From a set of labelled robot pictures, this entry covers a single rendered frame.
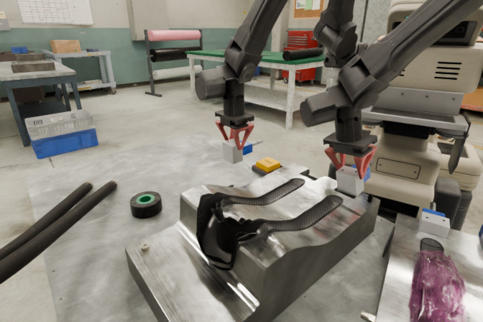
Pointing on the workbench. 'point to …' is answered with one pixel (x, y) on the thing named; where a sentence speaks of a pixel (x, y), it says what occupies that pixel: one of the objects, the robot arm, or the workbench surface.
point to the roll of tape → (146, 205)
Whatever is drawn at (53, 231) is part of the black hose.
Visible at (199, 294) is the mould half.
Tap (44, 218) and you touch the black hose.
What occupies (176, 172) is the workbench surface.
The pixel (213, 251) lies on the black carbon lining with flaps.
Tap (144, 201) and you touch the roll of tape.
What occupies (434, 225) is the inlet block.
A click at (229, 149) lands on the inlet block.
